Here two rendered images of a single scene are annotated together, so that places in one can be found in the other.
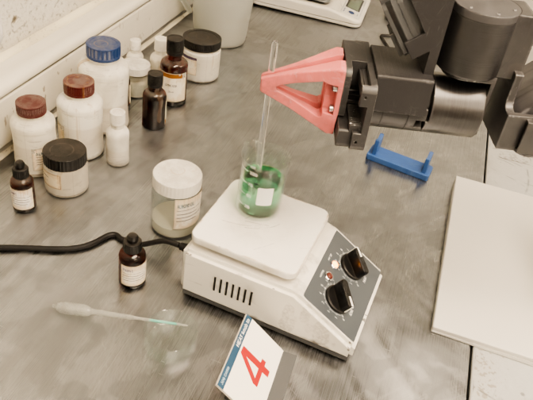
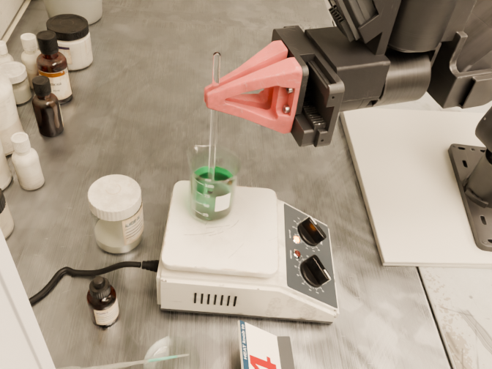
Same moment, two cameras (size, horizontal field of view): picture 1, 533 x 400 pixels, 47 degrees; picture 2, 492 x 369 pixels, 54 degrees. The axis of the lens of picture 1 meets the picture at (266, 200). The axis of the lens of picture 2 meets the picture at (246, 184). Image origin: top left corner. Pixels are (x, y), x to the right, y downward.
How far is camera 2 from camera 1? 0.22 m
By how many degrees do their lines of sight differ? 17
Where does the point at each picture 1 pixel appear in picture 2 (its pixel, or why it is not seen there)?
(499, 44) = (449, 12)
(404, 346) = (369, 288)
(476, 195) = (364, 121)
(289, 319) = (276, 307)
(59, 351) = not seen: outside the picture
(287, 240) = (254, 236)
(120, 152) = (34, 176)
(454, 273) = (379, 203)
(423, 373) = (394, 308)
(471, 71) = (423, 43)
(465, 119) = (414, 88)
